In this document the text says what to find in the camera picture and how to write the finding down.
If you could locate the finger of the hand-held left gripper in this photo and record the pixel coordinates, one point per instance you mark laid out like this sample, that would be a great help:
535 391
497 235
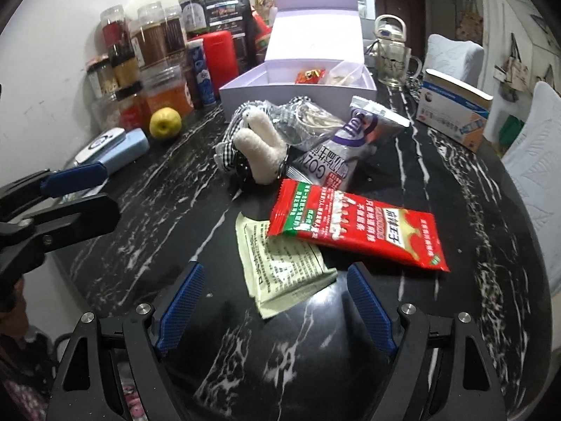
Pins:
79 223
74 180

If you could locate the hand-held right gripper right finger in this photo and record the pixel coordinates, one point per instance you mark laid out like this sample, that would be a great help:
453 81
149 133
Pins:
368 311

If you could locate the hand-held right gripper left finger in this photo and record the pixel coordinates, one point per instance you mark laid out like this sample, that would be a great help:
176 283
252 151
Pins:
184 302

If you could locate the red snack packet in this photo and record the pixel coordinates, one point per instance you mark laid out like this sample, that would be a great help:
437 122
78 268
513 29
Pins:
372 228

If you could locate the pale green packet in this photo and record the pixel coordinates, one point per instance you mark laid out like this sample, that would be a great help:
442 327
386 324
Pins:
280 280

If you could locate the silver purple snack packet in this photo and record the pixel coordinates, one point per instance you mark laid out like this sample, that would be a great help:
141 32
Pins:
346 140

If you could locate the white plush toy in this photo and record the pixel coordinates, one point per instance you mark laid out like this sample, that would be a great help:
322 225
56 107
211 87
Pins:
263 144

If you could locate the packaged round pastry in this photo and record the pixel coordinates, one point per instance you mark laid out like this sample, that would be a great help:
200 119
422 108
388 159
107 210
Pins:
315 118

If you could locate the lavender cardboard box with lid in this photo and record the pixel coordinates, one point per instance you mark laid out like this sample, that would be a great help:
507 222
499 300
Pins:
307 39

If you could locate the white handheld device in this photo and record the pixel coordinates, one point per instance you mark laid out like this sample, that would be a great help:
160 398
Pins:
103 140

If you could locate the light blue device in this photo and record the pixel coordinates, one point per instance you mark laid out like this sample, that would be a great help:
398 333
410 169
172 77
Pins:
127 147

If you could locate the orange plastic tub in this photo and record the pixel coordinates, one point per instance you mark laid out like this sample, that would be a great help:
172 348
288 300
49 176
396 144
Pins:
168 94

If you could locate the row of clear food jars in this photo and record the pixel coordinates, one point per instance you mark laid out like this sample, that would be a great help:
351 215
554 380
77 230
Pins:
151 35

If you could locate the blue tube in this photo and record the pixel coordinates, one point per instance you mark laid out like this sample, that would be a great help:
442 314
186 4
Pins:
204 79

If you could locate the red canister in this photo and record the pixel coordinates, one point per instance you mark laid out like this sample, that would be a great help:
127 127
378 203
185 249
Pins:
221 61

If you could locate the blue white mask box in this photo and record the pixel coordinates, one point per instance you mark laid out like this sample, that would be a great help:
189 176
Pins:
451 114

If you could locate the white quilted chair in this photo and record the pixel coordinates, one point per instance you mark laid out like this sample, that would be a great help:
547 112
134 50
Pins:
456 57
534 162

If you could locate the black foil pouch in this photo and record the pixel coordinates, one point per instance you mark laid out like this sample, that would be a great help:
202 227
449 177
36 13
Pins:
228 8

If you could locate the red green snack bag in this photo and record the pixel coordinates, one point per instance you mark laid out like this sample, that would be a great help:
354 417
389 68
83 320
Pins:
262 37

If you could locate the small clear plastic bag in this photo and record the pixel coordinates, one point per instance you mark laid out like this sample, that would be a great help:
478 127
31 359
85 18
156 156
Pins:
344 74

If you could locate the small red candy packet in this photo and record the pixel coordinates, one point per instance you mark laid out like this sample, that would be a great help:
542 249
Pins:
309 76

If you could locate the glass mug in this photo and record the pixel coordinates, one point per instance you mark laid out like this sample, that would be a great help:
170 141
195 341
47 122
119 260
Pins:
394 68

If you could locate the dark wooden door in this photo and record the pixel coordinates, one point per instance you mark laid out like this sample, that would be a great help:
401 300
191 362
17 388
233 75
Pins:
399 4

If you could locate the white decorated cabinet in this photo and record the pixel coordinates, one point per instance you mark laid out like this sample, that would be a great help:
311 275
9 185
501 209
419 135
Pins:
526 8

